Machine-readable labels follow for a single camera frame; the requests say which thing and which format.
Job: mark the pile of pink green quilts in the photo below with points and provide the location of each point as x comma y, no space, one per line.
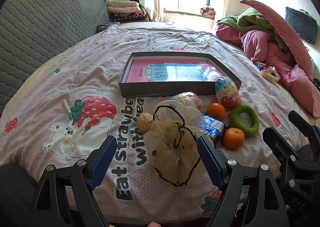
262,44

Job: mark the dark patterned cloth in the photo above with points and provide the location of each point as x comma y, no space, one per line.
105,27

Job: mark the black television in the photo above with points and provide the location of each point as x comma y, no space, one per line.
300,24

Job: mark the green quilt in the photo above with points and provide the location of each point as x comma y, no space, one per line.
250,20

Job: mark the yellow cracker packet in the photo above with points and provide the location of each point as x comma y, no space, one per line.
268,74

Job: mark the black garment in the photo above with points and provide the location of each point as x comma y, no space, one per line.
135,0

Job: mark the egg toy packet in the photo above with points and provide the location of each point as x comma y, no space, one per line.
187,99
227,93

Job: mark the blue snack packet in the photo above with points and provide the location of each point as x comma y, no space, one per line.
212,127

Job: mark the orange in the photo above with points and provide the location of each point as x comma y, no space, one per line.
233,138
216,111

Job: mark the grey quilted headboard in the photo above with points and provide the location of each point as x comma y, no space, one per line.
37,29

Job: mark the blue wrapped candy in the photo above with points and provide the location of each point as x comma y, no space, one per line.
260,67

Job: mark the orange snack packet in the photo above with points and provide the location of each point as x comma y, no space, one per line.
260,63

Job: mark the dark patterned folded blanket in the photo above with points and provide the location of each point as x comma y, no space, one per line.
127,18

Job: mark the grey shallow cardboard box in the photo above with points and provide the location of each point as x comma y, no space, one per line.
162,90

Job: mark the walnut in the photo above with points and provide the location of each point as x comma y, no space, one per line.
145,122

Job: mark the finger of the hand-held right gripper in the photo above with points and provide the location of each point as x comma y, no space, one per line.
303,125
277,142

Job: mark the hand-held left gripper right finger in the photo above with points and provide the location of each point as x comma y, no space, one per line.
210,159

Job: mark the pink folded blanket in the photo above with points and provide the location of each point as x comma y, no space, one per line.
125,10

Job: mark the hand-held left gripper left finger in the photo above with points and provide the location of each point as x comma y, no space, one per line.
105,159

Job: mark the patterned bag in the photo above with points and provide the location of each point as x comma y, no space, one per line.
207,11

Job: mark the pink quilted pad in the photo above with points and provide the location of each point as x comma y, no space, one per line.
280,24

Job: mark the cream folded blanket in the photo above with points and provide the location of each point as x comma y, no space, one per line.
122,4

